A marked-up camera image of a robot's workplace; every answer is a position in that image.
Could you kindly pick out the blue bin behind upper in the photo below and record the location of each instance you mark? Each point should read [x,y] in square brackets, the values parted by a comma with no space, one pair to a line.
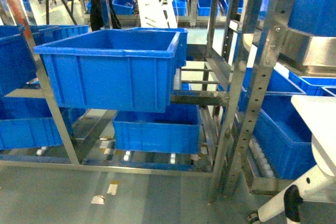
[181,51]

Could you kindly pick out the blue bin upper left shelf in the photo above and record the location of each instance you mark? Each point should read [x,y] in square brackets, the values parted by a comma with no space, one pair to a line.
[124,70]

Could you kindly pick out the steel left shelf frame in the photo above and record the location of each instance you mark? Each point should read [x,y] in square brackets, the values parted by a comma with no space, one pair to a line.
[230,155]

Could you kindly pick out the blue bin lower left shelf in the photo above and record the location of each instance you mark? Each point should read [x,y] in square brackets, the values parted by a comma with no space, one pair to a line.
[174,131]

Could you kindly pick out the blue bin shelf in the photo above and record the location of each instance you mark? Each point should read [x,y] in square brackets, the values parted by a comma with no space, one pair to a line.
[124,70]
[174,131]

